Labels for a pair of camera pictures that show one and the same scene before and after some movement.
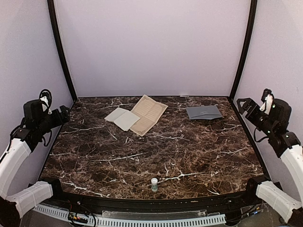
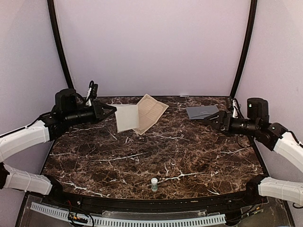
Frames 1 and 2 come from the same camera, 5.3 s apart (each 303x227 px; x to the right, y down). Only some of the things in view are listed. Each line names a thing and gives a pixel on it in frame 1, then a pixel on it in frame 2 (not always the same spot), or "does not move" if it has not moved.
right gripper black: [249, 102] → [223, 115]
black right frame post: [253, 10] does not move
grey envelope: [203, 112] does not move
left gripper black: [66, 117] → [98, 113]
